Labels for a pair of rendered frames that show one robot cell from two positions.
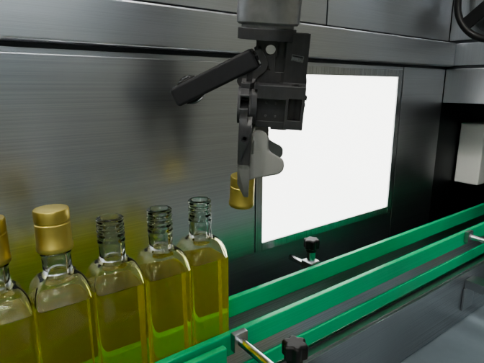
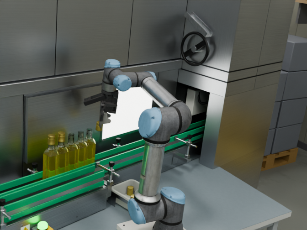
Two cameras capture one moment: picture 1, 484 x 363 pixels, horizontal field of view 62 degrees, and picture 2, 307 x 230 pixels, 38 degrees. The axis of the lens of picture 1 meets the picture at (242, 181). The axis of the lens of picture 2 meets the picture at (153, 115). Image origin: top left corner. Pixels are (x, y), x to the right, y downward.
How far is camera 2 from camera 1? 1.78 m
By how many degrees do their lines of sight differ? 14
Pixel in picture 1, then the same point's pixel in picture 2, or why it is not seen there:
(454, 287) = (168, 155)
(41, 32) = (52, 87)
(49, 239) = (62, 139)
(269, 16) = (109, 90)
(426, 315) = not seen: hidden behind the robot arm
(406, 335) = not seen: hidden behind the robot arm
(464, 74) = (184, 72)
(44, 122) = (51, 109)
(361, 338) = (131, 168)
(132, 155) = (69, 115)
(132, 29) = (71, 82)
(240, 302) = (96, 156)
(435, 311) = not seen: hidden behind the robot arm
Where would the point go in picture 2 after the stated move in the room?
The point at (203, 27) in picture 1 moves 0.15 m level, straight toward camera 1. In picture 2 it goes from (89, 77) to (93, 86)
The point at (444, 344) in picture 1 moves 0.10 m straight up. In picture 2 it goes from (162, 175) to (164, 160)
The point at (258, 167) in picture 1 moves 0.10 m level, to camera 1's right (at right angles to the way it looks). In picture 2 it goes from (104, 121) to (124, 122)
